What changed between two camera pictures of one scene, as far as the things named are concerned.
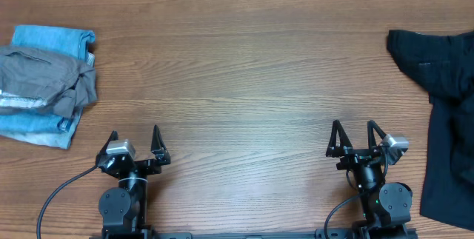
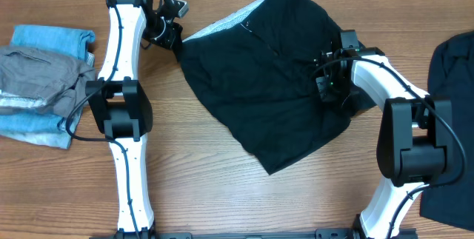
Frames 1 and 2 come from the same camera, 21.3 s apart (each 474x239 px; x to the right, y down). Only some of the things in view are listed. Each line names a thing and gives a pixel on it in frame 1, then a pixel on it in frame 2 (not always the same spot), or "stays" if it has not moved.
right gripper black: x=358 y=156 to x=325 y=93
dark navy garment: x=448 y=191 stays
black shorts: x=441 y=64 to x=257 y=72
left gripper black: x=154 y=167 to x=175 y=39
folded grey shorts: x=39 y=81 stays
